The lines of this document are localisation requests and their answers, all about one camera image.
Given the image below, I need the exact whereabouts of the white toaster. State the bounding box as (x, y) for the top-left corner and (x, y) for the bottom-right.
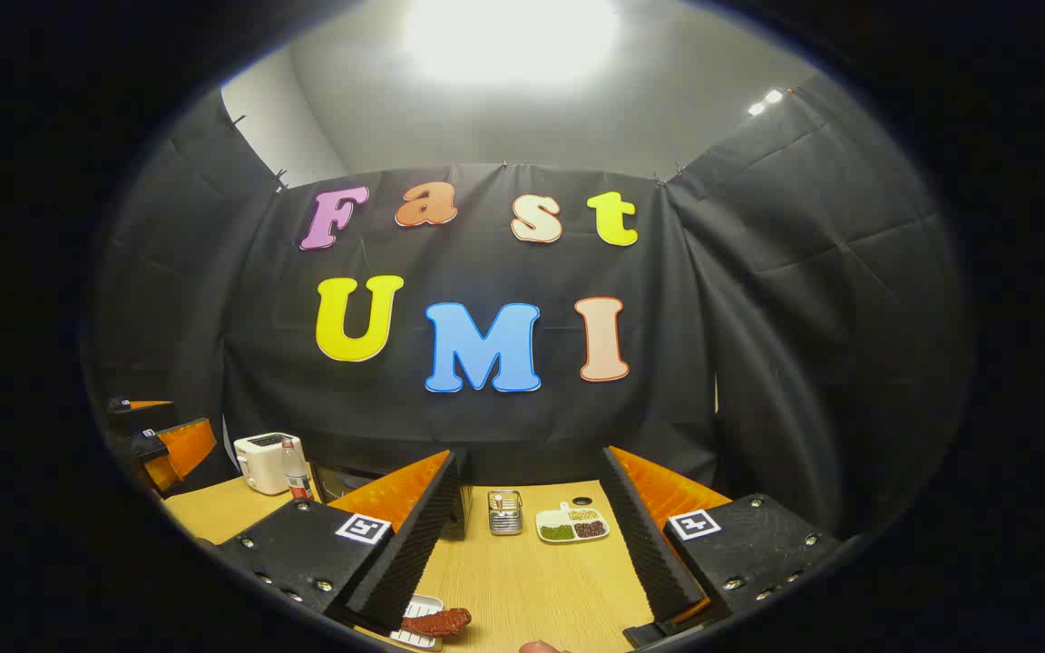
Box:
(234, 433), (306, 495)

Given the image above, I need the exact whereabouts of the red grilled sausage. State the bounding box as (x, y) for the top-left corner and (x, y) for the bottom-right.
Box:
(400, 608), (473, 637)

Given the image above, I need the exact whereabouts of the large ceiling light panel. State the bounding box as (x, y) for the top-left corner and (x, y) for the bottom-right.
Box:
(403, 0), (619, 87)

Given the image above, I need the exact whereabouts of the black backdrop cloth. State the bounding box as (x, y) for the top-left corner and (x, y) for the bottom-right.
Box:
(83, 73), (972, 545)

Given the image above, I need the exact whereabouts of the small white ridged tray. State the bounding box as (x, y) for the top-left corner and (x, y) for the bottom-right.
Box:
(389, 594), (444, 651)

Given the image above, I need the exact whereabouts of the white divided dish of beans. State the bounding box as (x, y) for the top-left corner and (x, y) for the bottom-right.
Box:
(535, 502), (610, 544)

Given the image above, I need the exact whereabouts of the clear bottle with red label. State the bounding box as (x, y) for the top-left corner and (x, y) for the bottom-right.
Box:
(280, 438), (315, 502)

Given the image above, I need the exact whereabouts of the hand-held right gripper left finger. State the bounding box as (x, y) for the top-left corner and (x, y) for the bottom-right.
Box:
(214, 449), (463, 636)

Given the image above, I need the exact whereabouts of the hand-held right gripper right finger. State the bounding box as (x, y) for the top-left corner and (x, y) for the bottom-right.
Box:
(600, 444), (846, 649)

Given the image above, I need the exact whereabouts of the black electric oven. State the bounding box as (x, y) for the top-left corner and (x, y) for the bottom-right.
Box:
(310, 452), (474, 542)

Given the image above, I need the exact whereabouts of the metal wire basket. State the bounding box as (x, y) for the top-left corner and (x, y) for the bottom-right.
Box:
(487, 490), (524, 536)

